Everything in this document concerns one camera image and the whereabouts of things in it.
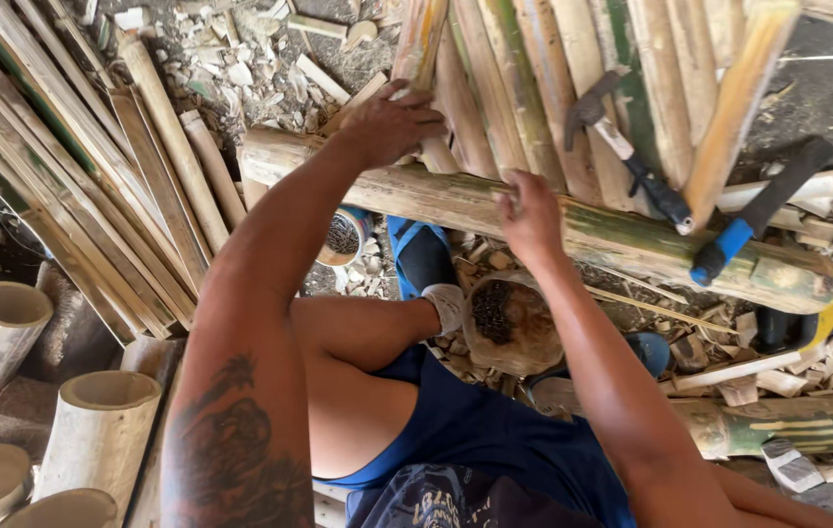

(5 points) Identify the person's right hand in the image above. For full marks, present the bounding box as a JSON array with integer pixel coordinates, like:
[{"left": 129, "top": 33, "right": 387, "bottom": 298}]
[{"left": 495, "top": 169, "right": 568, "bottom": 269}]

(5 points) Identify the person's left hand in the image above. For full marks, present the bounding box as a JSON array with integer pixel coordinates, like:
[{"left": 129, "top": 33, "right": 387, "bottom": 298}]
[{"left": 341, "top": 79, "right": 450, "bottom": 172}]

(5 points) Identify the yellowish bamboo slat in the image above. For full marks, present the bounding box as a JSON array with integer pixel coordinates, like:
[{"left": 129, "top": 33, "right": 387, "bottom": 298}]
[{"left": 390, "top": 0, "right": 463, "bottom": 176}]

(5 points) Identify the blue sandal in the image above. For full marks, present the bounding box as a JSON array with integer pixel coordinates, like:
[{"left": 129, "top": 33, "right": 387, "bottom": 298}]
[
  {"left": 385, "top": 214, "right": 463, "bottom": 302},
  {"left": 623, "top": 330, "right": 675, "bottom": 380}
]

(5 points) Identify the row of split bamboo slats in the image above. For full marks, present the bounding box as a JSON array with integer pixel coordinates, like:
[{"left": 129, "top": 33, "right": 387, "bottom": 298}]
[{"left": 431, "top": 0, "right": 806, "bottom": 230}]

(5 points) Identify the white ankle sock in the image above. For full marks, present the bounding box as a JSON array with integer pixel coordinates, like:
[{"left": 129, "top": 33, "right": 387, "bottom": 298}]
[{"left": 421, "top": 283, "right": 468, "bottom": 337}]

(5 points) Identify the clear plastic bag of nails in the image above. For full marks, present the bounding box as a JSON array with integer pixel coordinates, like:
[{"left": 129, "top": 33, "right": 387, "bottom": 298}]
[{"left": 462, "top": 270, "right": 566, "bottom": 378}]

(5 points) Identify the thick green-tan bamboo pole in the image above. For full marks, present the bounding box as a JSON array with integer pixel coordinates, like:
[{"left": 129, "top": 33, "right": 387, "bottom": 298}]
[{"left": 239, "top": 127, "right": 833, "bottom": 316}]

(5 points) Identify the tin can of nails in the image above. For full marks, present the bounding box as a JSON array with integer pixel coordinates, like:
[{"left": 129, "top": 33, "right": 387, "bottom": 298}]
[{"left": 315, "top": 206, "right": 375, "bottom": 269}]

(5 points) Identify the heap of pale wood chips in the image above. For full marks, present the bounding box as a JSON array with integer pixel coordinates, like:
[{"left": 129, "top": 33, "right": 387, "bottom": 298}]
[{"left": 93, "top": 0, "right": 403, "bottom": 136}]

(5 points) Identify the thin bamboo sliver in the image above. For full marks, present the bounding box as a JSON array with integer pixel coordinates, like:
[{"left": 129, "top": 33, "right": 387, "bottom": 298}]
[{"left": 584, "top": 285, "right": 742, "bottom": 336}]

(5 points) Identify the person's left leg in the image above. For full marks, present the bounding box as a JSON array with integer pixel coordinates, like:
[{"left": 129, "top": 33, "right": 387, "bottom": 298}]
[{"left": 289, "top": 293, "right": 448, "bottom": 481}]

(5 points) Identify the dark printed shirt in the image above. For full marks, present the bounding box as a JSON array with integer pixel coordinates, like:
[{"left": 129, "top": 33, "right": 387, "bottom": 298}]
[{"left": 345, "top": 462, "right": 604, "bottom": 528}]

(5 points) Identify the black and yellow tool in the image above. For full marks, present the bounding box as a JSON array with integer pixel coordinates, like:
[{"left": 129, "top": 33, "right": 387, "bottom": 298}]
[{"left": 752, "top": 286, "right": 833, "bottom": 354}]

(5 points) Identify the short green bamboo log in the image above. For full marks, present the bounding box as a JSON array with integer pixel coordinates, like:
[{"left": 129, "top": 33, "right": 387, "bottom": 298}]
[{"left": 669, "top": 395, "right": 833, "bottom": 462}]

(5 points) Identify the pile of long bamboo strips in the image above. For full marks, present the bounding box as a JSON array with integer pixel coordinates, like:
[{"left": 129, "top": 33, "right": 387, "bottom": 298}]
[{"left": 0, "top": 0, "right": 248, "bottom": 347}]

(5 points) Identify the grey and white block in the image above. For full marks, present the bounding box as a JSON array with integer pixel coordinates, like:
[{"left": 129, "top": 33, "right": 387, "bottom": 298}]
[{"left": 760, "top": 438, "right": 827, "bottom": 494}]

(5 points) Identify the hammer with black-white handle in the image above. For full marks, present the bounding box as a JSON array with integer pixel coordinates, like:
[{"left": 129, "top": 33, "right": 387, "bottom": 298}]
[{"left": 562, "top": 69, "right": 696, "bottom": 237}]

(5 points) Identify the black blade tool, blue handle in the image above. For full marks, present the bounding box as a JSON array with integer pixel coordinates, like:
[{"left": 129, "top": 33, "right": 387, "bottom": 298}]
[{"left": 688, "top": 135, "right": 833, "bottom": 288}]

